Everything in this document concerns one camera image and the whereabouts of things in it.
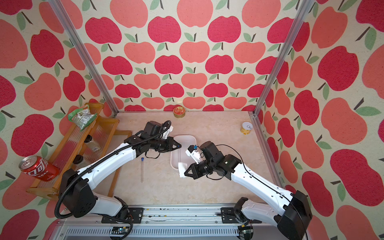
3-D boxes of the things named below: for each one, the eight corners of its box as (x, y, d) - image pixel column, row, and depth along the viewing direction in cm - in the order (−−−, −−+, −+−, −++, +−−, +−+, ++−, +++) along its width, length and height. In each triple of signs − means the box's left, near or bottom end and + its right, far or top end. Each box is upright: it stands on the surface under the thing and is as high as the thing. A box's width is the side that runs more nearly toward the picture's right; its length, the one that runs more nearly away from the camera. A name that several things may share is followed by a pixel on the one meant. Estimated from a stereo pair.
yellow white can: (241, 135, 110) (243, 129, 105) (239, 127, 115) (241, 121, 110) (250, 135, 110) (253, 129, 105) (248, 127, 115) (251, 121, 110)
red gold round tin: (173, 118, 119) (172, 115, 116) (174, 109, 126) (173, 106, 123) (185, 118, 119) (184, 115, 116) (185, 109, 126) (185, 106, 123)
